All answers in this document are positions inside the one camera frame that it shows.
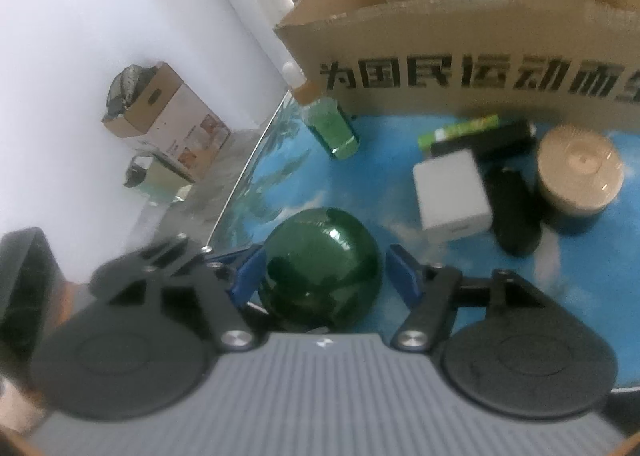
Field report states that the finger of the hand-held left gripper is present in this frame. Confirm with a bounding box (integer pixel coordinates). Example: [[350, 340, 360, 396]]
[[89, 233, 211, 289]]

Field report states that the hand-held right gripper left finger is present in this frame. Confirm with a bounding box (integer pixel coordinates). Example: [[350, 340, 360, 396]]
[[107, 245, 268, 353]]

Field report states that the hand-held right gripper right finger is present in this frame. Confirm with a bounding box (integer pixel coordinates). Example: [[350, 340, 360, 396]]
[[385, 243, 551, 354]]

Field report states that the green glass bowl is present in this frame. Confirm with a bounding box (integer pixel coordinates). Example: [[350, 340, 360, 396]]
[[257, 207, 383, 329]]

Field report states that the green dropper bottle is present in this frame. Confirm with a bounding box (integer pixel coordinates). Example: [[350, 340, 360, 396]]
[[281, 62, 361, 159]]

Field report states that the brown cardboard box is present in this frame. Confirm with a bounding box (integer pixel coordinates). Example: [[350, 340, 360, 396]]
[[273, 0, 640, 122]]

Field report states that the light green carton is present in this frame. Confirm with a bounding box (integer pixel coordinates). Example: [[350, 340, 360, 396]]
[[124, 151, 197, 204]]

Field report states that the white charger cube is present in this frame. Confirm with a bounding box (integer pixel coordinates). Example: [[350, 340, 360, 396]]
[[413, 152, 493, 246]]

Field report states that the black oval case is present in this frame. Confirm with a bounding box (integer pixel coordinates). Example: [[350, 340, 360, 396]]
[[489, 167, 543, 257]]

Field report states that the printed appliance carton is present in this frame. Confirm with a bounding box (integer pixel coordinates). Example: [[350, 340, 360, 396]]
[[102, 61, 232, 182]]

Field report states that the green lip balm tube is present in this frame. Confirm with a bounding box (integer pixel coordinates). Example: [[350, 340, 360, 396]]
[[419, 115, 500, 149]]

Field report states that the black cylindrical tube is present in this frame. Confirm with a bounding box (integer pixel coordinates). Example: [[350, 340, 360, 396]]
[[430, 119, 537, 159]]

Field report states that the dark round object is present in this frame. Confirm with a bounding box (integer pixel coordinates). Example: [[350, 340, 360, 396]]
[[104, 65, 158, 119]]

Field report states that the black jar with gold lid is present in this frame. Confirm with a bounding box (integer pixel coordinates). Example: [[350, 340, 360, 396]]
[[536, 125, 624, 236]]

